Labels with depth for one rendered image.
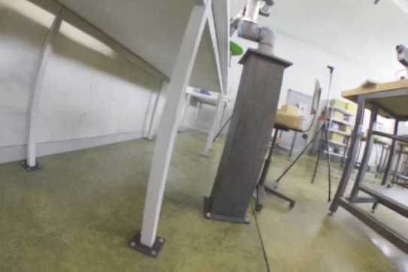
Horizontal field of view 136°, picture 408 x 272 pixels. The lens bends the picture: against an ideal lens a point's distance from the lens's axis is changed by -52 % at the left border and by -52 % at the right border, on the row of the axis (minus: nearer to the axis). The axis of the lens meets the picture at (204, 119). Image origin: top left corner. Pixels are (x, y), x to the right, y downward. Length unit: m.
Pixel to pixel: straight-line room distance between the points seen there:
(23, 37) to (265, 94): 1.28
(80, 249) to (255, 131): 0.84
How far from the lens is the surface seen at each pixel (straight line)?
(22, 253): 0.66
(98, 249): 0.65
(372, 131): 1.55
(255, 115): 0.81
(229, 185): 0.85
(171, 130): 0.46
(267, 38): 0.98
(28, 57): 1.12
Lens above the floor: 0.49
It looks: 1 degrees down
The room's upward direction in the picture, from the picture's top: 14 degrees clockwise
